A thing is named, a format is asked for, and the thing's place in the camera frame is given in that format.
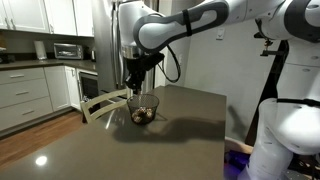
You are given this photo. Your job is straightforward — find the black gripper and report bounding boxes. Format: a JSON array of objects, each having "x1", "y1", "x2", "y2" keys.
[{"x1": 123, "y1": 57, "x2": 149, "y2": 96}]

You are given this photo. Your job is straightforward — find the golden round objects in bowl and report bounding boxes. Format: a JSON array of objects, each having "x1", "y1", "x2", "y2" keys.
[{"x1": 131, "y1": 106, "x2": 155, "y2": 124}]

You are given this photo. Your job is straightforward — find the pale wooden chair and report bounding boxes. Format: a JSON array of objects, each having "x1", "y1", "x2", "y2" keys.
[{"x1": 79, "y1": 85, "x2": 132, "y2": 125}]

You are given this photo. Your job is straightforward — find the black undercounter beverage cooler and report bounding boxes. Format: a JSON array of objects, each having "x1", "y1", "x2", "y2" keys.
[{"x1": 77, "y1": 70, "x2": 100, "y2": 102}]

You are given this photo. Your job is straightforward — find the stainless steel refrigerator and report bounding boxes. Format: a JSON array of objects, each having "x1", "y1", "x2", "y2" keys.
[{"x1": 90, "y1": 0, "x2": 160, "y2": 98}]

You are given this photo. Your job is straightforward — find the narrow white lower cabinet door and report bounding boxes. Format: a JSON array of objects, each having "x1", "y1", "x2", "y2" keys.
[{"x1": 64, "y1": 66, "x2": 82, "y2": 111}]

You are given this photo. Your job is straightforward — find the silver toaster oven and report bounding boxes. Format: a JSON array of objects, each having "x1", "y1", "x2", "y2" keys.
[{"x1": 53, "y1": 42, "x2": 84, "y2": 61}]

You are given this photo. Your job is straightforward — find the wide white lower cabinet door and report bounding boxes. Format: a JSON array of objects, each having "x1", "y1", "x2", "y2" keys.
[{"x1": 43, "y1": 65, "x2": 72, "y2": 112}]

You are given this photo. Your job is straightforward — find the wide white cabinet door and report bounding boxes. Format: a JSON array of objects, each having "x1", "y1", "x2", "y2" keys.
[
  {"x1": 5, "y1": 0, "x2": 51, "y2": 34},
  {"x1": 43, "y1": 65, "x2": 72, "y2": 112}
]

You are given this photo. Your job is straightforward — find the dark kitchen countertop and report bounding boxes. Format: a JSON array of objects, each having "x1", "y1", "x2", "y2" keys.
[{"x1": 0, "y1": 58, "x2": 98, "y2": 73}]

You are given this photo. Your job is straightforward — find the white paper towel roll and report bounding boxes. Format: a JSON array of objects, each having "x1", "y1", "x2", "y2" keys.
[{"x1": 33, "y1": 40, "x2": 48, "y2": 61}]

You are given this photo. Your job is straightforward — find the medium white drawer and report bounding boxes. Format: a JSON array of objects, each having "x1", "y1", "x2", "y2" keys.
[{"x1": 0, "y1": 78, "x2": 51, "y2": 109}]

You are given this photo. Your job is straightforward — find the deep white drawer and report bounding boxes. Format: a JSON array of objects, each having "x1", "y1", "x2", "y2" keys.
[{"x1": 0, "y1": 96, "x2": 54, "y2": 132}]

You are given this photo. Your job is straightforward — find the light wooden board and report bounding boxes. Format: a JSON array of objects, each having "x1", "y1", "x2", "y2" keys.
[{"x1": 224, "y1": 137, "x2": 255, "y2": 156}]

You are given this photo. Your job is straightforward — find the shallow white drawer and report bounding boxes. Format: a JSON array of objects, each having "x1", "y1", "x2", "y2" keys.
[{"x1": 0, "y1": 67, "x2": 46, "y2": 86}]

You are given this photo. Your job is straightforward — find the purple blue box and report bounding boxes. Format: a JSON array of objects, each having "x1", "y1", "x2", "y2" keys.
[{"x1": 223, "y1": 149, "x2": 252, "y2": 180}]

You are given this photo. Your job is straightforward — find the wide white upper cabinet door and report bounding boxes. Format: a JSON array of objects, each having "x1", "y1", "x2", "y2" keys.
[{"x1": 5, "y1": 0, "x2": 51, "y2": 34}]

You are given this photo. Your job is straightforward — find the dark countertop appliance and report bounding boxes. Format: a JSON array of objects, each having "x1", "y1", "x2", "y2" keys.
[{"x1": 0, "y1": 47, "x2": 16, "y2": 65}]

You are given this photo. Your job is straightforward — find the black wire mesh bowl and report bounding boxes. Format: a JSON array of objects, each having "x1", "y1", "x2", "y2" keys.
[{"x1": 126, "y1": 93, "x2": 161, "y2": 126}]

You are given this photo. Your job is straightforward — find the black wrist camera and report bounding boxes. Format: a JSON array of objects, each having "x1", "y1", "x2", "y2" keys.
[{"x1": 142, "y1": 52, "x2": 166, "y2": 70}]

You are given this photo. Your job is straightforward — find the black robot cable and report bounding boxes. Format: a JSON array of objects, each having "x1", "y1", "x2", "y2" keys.
[{"x1": 155, "y1": 44, "x2": 182, "y2": 84}]

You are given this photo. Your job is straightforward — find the white light switch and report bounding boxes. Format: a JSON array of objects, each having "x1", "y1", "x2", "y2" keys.
[{"x1": 215, "y1": 26, "x2": 226, "y2": 41}]

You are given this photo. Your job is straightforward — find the black camera stand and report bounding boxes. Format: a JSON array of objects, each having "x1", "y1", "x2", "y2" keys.
[{"x1": 244, "y1": 31, "x2": 290, "y2": 147}]

